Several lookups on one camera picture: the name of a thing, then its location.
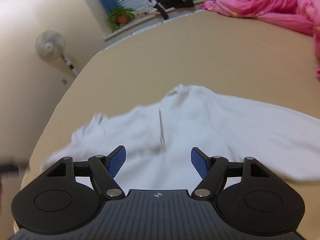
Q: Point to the white standing fan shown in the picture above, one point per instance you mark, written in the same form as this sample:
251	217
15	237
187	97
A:
51	45

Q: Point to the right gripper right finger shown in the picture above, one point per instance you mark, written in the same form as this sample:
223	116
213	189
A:
214	172

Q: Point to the white long-sleeve shirt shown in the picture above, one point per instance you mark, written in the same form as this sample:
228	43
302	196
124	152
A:
159	138

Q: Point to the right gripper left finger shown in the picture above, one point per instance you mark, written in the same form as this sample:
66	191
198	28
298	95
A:
102	169

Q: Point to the pink floral quilt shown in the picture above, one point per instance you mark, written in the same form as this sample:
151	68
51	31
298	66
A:
297	15

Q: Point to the potted green plant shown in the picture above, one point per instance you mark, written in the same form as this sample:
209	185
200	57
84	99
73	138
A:
120	17

